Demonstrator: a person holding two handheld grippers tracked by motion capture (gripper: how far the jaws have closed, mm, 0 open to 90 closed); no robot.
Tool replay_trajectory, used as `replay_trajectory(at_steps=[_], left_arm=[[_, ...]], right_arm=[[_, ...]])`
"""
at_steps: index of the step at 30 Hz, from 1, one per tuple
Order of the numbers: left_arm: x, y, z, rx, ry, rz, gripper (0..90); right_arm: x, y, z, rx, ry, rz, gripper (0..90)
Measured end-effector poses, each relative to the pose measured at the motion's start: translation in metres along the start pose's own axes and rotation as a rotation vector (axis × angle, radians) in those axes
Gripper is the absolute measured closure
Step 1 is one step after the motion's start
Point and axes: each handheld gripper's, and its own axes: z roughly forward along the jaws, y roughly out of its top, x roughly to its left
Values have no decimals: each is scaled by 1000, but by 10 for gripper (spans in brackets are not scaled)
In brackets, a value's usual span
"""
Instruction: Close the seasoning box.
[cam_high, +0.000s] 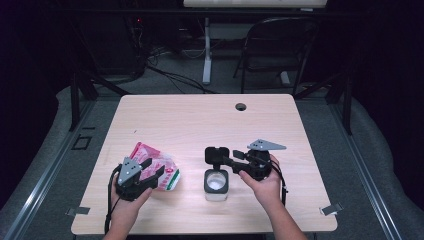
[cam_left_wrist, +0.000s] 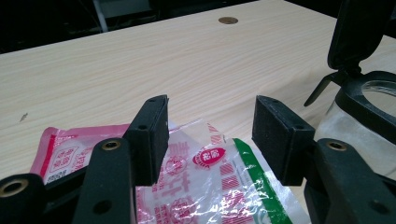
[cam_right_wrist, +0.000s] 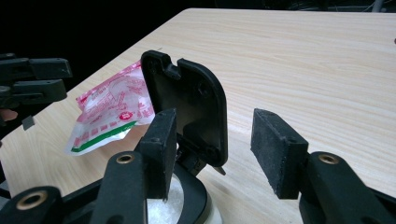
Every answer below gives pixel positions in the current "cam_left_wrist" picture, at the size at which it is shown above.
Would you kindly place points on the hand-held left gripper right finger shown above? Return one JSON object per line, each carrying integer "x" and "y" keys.
{"x": 283, "y": 146}

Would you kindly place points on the red and white plastic bag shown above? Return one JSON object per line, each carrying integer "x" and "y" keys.
{"x": 218, "y": 186}

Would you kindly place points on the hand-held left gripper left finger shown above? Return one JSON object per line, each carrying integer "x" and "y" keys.
{"x": 149, "y": 146}

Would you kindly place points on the white desk leg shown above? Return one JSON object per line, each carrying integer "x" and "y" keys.
{"x": 100, "y": 15}

